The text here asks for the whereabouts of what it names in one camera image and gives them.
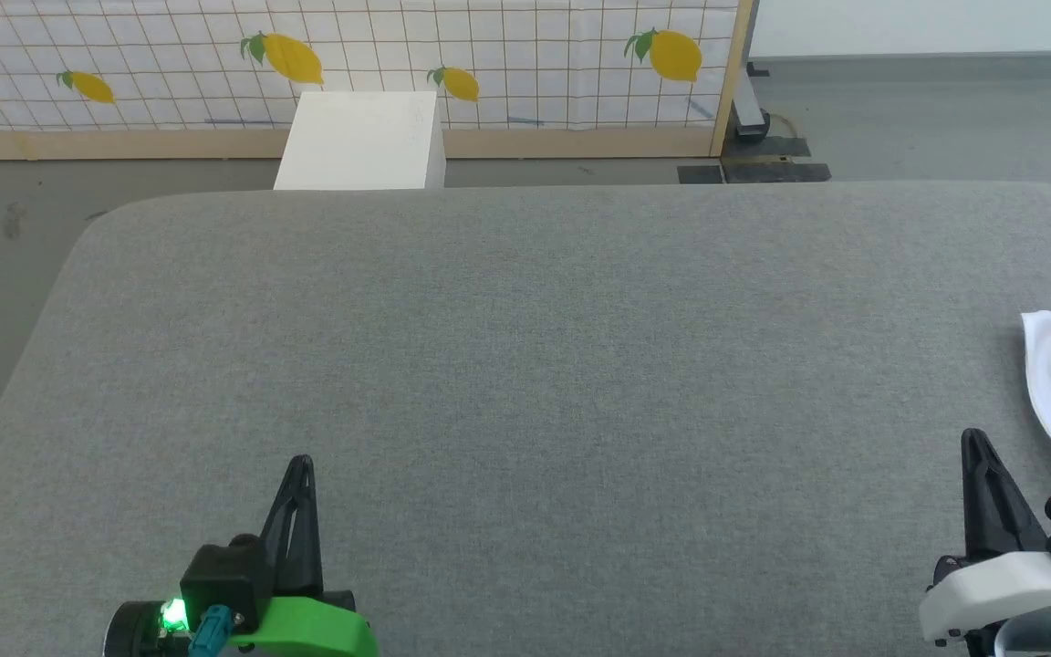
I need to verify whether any large black floor mat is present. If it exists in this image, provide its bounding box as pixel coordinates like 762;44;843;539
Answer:
722;136;833;184

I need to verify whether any grey fabric sofa cushion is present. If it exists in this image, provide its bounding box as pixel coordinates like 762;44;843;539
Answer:
0;181;1051;657

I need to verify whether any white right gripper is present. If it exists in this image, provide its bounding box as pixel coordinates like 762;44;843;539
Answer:
920;427;1051;645

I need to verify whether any grey metal screen foot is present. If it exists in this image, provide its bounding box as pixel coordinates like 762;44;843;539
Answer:
730;57;774;143

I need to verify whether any white box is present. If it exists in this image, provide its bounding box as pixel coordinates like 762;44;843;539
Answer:
272;89;447;192

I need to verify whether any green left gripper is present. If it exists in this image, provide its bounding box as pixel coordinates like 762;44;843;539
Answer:
106;454;379;657

